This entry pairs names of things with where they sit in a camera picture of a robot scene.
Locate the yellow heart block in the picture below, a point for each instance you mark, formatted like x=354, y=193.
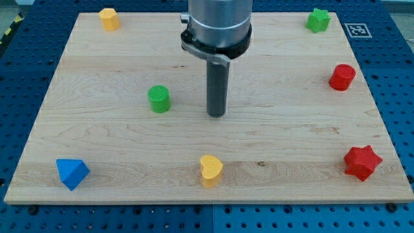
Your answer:
x=211, y=171

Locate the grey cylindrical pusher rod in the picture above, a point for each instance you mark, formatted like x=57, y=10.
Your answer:
x=216, y=88

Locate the green cylinder block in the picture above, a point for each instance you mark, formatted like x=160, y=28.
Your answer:
x=159, y=101

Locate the wooden board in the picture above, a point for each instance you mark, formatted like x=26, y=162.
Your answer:
x=282, y=139

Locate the red cylinder block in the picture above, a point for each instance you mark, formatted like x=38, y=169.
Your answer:
x=342, y=77

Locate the blue triangle block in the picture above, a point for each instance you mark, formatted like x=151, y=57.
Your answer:
x=72, y=172

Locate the green star block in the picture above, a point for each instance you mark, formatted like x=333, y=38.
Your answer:
x=318, y=20

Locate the red star block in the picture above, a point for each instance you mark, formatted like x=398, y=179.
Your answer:
x=361, y=162

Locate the white fiducial marker tag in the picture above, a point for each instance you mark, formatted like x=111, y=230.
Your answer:
x=357, y=30

